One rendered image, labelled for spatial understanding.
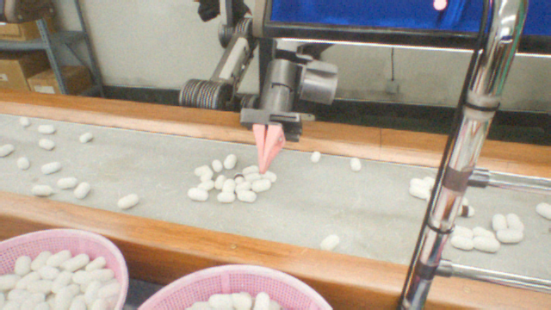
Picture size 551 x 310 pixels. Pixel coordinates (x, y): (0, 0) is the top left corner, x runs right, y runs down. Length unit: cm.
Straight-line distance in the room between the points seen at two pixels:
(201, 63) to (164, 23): 38
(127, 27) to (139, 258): 257
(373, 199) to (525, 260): 24
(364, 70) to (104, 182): 220
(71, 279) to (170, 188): 23
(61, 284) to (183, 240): 17
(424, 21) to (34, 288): 59
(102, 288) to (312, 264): 29
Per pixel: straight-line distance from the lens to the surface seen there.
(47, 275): 61
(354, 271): 50
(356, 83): 271
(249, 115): 59
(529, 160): 87
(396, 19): 43
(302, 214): 61
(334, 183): 69
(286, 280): 48
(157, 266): 58
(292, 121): 58
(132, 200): 66
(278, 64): 64
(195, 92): 103
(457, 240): 61
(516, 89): 299
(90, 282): 57
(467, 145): 33
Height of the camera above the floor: 114
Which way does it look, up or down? 32 degrees down
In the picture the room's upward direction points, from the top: straight up
